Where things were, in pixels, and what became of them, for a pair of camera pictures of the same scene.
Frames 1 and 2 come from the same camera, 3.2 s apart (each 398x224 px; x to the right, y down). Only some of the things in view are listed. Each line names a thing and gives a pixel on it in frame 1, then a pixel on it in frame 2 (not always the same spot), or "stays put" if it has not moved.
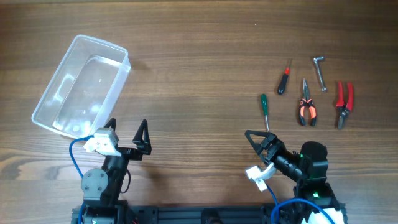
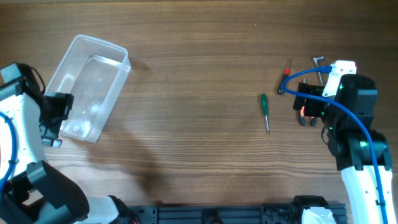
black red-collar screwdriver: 282,85 stays put
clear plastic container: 84,96 stays put
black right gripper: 270,139 → 311,107
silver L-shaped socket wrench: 321,79 stays put
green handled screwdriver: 265,107 stays put
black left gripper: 143,146 → 50,134
